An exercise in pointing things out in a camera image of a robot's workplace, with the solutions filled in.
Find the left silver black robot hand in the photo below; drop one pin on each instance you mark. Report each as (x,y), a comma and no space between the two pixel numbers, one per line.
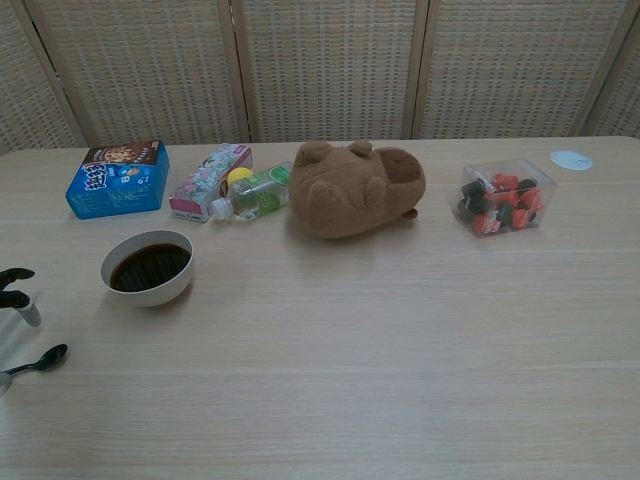
(12,299)

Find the black plastic spoon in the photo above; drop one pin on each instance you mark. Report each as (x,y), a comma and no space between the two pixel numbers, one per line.
(52,356)

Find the cup of dark coffee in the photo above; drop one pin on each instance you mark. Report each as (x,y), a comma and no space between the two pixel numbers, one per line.
(150,280)

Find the blue snack box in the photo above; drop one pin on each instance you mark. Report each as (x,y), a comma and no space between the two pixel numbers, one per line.
(115,187)

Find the pink snack packet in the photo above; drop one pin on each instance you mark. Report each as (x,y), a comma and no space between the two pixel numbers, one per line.
(205,185)

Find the brown capybara plush toy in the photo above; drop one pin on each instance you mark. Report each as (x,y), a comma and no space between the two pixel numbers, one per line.
(350,195)

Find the clear bottle with green label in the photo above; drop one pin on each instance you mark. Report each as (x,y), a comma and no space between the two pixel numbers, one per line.
(260,195)

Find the woven bamboo folding screen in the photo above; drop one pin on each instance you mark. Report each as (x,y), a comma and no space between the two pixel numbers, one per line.
(320,65)

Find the yellow ball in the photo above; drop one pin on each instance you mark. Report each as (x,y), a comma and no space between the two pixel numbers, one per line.
(240,175)

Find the clear box of red black pieces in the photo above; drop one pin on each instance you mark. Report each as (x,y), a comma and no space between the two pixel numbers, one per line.
(502,200)

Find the white round table grommet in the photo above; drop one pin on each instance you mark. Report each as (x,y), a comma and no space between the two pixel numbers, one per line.
(571,160)

